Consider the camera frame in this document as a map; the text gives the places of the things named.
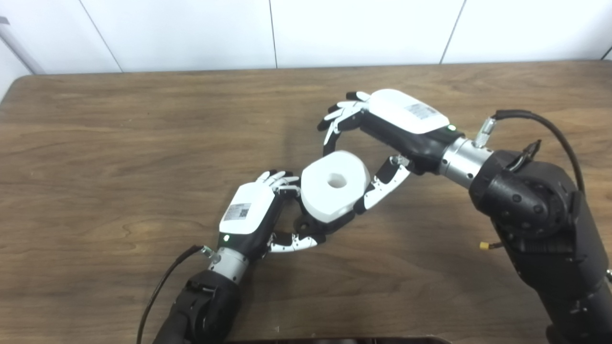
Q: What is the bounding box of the round white piece with holes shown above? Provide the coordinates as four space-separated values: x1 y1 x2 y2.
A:
300 150 371 224

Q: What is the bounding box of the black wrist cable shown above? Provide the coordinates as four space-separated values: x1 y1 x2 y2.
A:
136 245 220 344
473 109 585 193

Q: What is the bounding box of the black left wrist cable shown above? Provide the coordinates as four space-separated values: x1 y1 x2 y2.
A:
136 245 220 344

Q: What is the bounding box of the black flanged holder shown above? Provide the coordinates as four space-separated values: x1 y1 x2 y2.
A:
294 210 357 244

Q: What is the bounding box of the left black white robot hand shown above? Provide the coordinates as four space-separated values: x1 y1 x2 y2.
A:
218 170 320 262

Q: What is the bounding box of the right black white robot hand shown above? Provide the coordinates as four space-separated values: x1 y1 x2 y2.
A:
317 89 465 214

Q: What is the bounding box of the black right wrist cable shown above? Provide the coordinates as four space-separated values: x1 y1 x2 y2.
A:
473 109 585 193

